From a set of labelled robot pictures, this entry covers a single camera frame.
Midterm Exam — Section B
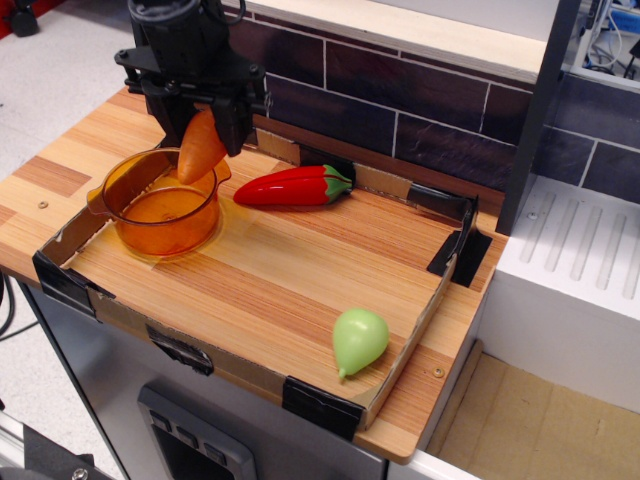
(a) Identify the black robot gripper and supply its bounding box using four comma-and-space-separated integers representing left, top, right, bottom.
115, 1, 270, 157

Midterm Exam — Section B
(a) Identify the orange plastic toy carrot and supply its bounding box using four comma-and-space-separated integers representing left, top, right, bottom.
177, 110, 227, 184

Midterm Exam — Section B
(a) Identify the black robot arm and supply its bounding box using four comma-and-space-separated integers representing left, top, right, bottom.
114, 1, 269, 156

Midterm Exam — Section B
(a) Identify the orange transparent plastic pot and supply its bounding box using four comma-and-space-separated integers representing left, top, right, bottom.
87, 148, 231, 257

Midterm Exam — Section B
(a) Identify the red plastic toy chili pepper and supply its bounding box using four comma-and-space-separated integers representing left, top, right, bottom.
234, 165, 353, 206

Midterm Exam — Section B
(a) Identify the green plastic toy pear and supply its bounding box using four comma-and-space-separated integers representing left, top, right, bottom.
333, 308, 389, 379

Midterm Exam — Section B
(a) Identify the light wooden upper shelf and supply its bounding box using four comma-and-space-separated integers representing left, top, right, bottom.
246, 0, 546, 84

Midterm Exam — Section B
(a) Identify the grey toy oven control panel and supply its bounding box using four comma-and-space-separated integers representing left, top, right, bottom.
138, 386, 257, 480

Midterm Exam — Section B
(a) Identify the white toy sink drainboard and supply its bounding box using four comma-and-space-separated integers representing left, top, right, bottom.
478, 177, 639, 411

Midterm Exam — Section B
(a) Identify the black cable on floor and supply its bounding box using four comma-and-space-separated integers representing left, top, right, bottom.
0, 274, 40, 343

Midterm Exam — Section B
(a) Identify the dark grey right shelf post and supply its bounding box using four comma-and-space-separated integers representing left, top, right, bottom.
496, 0, 580, 236

